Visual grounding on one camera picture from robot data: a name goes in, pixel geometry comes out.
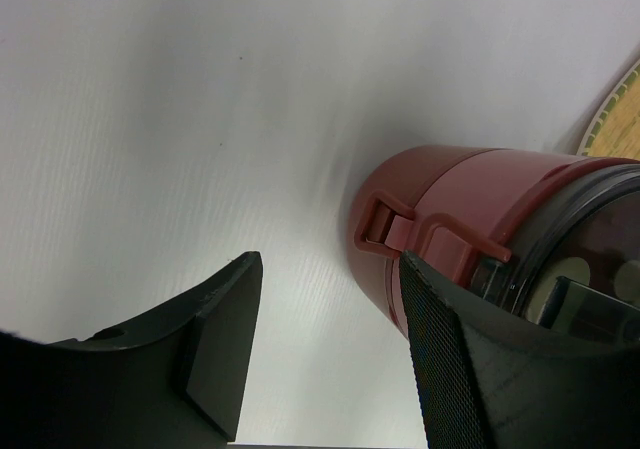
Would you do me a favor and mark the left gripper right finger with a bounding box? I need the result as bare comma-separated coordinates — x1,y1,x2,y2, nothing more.
399,252,639,448

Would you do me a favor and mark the pink steel pot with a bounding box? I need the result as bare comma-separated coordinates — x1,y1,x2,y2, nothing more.
346,145,485,325
375,149,614,293

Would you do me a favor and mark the grey lid with handle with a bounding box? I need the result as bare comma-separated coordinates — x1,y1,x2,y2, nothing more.
417,161,640,343

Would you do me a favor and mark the dark red lid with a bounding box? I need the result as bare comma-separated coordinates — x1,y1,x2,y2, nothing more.
588,192,639,307

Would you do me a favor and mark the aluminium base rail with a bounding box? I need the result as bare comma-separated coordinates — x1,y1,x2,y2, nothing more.
225,443,408,449

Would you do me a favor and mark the bamboo tray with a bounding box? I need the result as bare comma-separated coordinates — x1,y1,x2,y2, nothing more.
577,62,640,160

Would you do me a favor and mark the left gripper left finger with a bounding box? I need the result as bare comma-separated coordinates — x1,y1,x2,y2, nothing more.
1,252,263,448

